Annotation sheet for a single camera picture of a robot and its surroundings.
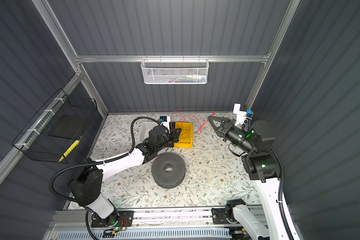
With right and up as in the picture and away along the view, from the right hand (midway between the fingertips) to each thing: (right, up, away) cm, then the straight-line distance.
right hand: (209, 120), depth 54 cm
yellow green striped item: (-63, -12, +16) cm, 66 cm away
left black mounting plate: (-38, -48, +18) cm, 63 cm away
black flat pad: (-66, -2, +18) cm, 69 cm away
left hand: (-10, -4, +27) cm, 28 cm away
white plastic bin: (-37, -2, +55) cm, 66 cm away
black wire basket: (-73, -8, +9) cm, 74 cm away
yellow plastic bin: (-11, -13, +41) cm, 44 cm away
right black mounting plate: (+8, -47, +19) cm, 52 cm away
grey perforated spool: (-17, -30, +23) cm, 42 cm away
